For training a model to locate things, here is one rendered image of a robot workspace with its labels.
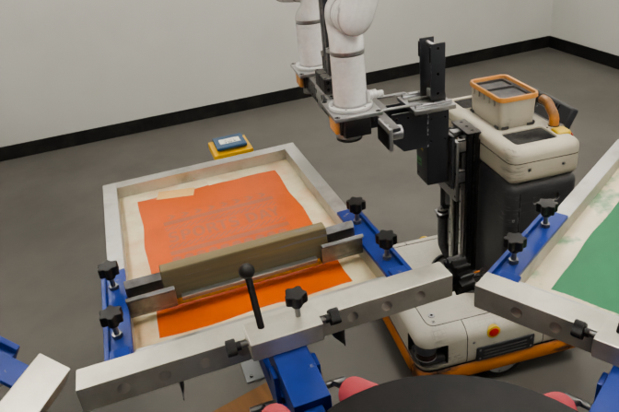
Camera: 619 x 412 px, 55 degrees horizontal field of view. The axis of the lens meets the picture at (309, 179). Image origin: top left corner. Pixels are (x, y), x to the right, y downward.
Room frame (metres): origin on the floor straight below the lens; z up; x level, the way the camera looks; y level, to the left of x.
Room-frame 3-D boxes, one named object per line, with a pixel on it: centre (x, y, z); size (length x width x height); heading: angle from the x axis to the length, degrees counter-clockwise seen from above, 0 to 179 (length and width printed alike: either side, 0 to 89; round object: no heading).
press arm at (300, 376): (0.71, 0.06, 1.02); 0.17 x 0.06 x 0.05; 16
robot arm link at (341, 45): (1.57, -0.14, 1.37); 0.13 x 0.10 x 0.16; 11
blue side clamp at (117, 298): (0.95, 0.41, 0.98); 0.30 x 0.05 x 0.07; 16
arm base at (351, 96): (1.59, -0.15, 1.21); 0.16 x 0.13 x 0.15; 101
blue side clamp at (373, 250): (1.10, -0.12, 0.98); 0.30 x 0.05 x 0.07; 16
